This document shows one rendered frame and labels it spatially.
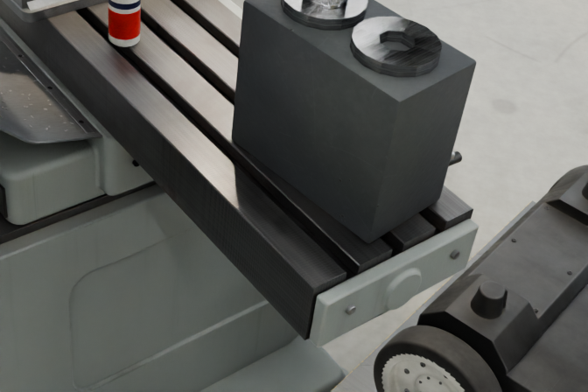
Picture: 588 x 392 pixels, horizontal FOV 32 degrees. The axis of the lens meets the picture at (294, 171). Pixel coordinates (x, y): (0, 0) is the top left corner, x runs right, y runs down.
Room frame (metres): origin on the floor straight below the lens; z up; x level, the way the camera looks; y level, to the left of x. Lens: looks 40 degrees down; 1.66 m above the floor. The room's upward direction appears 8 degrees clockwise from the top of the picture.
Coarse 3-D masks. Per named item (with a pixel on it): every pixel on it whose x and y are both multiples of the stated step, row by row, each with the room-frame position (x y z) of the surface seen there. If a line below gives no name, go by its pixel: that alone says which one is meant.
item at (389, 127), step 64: (256, 0) 0.92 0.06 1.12; (256, 64) 0.90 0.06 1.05; (320, 64) 0.84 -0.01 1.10; (384, 64) 0.81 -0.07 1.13; (448, 64) 0.85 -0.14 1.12; (256, 128) 0.89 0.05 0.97; (320, 128) 0.83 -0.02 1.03; (384, 128) 0.78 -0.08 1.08; (448, 128) 0.85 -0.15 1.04; (320, 192) 0.82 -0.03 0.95; (384, 192) 0.78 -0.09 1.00
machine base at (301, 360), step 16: (288, 352) 1.24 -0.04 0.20; (304, 352) 1.24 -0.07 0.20; (320, 352) 1.25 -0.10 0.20; (256, 368) 1.19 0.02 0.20; (272, 368) 1.19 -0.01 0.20; (288, 368) 1.20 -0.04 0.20; (304, 368) 1.20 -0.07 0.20; (320, 368) 1.21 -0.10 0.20; (336, 368) 1.21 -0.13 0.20; (224, 384) 1.14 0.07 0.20; (240, 384) 1.15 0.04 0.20; (256, 384) 1.15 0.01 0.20; (272, 384) 1.16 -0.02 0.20; (288, 384) 1.16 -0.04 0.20; (304, 384) 1.17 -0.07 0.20; (320, 384) 1.17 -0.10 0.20; (336, 384) 1.18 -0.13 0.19
